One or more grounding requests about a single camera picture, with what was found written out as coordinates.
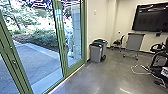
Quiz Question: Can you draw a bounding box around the grey trash bin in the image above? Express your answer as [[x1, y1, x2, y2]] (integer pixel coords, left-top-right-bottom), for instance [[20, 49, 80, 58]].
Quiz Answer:
[[89, 43, 104, 64]]

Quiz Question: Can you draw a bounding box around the grey stone pillar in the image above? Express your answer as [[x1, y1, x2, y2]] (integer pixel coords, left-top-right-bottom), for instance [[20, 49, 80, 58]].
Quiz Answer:
[[69, 3, 83, 65]]

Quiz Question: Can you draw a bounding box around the small black chair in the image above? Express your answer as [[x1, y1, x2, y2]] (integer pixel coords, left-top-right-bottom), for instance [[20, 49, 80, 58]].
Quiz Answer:
[[111, 34, 126, 52]]

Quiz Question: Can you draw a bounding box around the green garden bush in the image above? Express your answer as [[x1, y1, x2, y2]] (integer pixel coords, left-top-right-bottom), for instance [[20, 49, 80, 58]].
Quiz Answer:
[[13, 29, 64, 50]]

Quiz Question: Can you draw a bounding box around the black swivel chair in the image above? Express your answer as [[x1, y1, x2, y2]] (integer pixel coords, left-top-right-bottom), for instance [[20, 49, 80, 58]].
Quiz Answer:
[[148, 36, 168, 89]]

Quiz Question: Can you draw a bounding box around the white wall switch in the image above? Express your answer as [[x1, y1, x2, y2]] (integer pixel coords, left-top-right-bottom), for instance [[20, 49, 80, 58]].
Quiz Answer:
[[93, 9, 98, 17]]

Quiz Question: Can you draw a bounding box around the green window frame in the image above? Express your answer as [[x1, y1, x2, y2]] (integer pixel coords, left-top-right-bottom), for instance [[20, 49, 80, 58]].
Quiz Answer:
[[0, 9, 34, 94]]

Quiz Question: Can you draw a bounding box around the black wall screen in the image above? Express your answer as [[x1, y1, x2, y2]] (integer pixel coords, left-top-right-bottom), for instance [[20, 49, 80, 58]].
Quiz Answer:
[[131, 2, 168, 33]]

